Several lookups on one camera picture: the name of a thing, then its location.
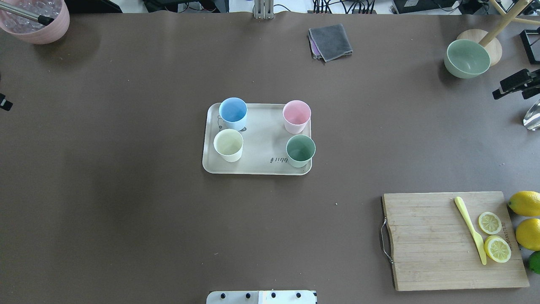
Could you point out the pink bowl with ice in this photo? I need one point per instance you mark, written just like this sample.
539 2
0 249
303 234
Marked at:
29 31

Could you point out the upper whole lemon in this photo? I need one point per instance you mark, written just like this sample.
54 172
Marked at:
525 203

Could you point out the pink plastic cup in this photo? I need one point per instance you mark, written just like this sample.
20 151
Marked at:
296 114

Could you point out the black frame object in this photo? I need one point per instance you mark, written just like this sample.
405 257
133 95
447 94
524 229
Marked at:
530 40

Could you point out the grey folded cloth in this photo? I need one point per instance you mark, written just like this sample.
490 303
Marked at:
332 41

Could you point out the metal tongs in bowl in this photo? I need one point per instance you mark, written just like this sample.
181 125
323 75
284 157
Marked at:
15 10

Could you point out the whole lemon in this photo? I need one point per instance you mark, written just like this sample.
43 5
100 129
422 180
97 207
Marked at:
528 234
525 203

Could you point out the wooden stand with round base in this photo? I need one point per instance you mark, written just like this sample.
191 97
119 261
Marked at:
488 40

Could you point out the green plastic cup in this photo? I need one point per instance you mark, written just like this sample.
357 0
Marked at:
300 149

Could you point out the cream rabbit print tray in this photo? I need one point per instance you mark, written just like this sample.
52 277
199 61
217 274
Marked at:
264 148

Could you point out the upper lemon slice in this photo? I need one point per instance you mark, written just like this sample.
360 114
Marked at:
489 223

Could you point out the cream white plastic cup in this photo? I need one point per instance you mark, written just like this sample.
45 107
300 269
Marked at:
229 144

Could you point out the wooden cutting board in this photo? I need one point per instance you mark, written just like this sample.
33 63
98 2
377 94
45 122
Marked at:
431 247

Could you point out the green lime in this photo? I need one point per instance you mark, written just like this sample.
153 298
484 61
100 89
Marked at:
534 262

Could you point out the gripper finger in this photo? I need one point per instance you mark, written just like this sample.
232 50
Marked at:
4 103

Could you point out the light blue plastic cup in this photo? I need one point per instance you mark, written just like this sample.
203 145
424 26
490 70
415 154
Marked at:
233 112

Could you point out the lemon slice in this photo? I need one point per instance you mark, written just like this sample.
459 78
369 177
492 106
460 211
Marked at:
489 223
497 249

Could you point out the purple folded cloth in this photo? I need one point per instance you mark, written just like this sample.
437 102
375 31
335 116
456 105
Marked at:
314 49

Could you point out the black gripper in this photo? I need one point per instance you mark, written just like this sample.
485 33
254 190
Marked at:
512 85

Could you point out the green plastic bowl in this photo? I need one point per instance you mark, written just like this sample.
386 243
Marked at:
466 59

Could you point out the lower lemon slice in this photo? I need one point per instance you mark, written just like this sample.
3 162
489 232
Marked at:
497 249

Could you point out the lower whole lemon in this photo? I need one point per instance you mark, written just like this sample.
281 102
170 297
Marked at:
528 234

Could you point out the yellow plastic knife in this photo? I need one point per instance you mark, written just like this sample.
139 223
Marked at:
478 240

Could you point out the metal camera pole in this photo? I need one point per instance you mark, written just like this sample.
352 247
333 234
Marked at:
263 9

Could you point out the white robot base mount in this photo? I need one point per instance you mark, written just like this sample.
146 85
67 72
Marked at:
263 297

